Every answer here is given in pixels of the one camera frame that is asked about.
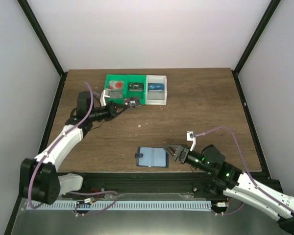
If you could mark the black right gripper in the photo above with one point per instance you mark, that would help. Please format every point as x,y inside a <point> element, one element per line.
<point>183,154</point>

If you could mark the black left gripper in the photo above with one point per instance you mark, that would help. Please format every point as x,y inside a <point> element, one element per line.
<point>112,109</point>

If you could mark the blue leather card holder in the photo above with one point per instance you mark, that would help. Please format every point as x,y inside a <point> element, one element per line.
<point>151,157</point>

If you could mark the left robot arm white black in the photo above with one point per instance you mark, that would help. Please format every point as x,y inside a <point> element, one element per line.
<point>39,180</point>

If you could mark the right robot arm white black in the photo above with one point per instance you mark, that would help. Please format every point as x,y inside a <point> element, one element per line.
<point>237,184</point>

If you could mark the black card in bin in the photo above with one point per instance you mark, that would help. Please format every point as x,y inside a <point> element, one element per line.
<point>136,87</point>

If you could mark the blue card in bin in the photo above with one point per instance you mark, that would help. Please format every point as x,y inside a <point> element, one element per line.
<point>155,87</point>

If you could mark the left green plastic bin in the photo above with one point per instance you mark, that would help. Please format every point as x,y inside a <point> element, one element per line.
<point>115,77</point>

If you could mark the green plastic bin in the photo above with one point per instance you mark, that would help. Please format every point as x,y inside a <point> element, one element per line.
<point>136,78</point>
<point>115,77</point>

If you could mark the middle green plastic bin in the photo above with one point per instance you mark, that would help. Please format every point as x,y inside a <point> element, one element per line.
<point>136,78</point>

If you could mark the white plastic bin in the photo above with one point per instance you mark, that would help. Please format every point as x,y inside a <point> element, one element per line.
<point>156,98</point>

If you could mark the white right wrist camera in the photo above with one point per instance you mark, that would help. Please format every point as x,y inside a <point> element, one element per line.
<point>191,136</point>

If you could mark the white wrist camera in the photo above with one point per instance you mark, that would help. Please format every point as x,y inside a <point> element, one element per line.
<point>105,95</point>
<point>191,136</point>

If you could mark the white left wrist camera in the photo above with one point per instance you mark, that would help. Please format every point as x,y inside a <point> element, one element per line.
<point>105,95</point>

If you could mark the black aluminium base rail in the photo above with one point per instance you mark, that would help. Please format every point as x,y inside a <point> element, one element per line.
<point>197,184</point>

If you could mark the left black frame post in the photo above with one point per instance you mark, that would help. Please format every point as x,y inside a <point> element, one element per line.
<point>25,6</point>

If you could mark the black frame post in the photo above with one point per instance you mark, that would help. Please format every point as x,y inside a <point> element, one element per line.
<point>265,19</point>
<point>25,6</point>

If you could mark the light blue slotted cable duct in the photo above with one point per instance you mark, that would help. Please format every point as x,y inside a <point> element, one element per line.
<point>131,206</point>

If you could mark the right black frame post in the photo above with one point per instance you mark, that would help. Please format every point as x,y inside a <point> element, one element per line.
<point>265,19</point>

